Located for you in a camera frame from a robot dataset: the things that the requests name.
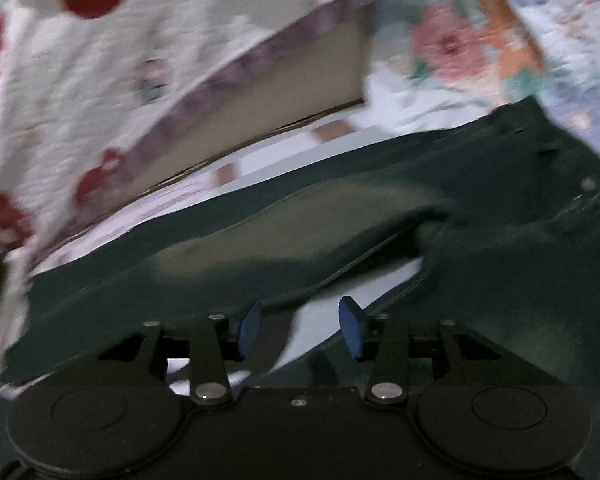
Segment white cloth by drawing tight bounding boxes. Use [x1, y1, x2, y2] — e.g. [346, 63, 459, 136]
[364, 65, 503, 133]

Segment white bear print quilt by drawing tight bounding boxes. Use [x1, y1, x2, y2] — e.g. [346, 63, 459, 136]
[0, 0, 398, 393]

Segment dark denim jeans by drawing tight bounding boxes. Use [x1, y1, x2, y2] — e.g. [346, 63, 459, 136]
[2, 96, 600, 413]

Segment floral quilted blanket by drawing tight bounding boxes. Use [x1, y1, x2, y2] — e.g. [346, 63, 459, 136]
[367, 0, 600, 163]

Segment checked grey brown bed mat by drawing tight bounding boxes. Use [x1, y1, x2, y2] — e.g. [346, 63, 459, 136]
[30, 107, 431, 396]

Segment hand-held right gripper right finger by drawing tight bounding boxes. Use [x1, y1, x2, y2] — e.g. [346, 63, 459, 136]
[337, 296, 502, 407]

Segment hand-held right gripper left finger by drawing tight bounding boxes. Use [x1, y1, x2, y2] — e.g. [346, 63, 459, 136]
[97, 301, 262, 407]

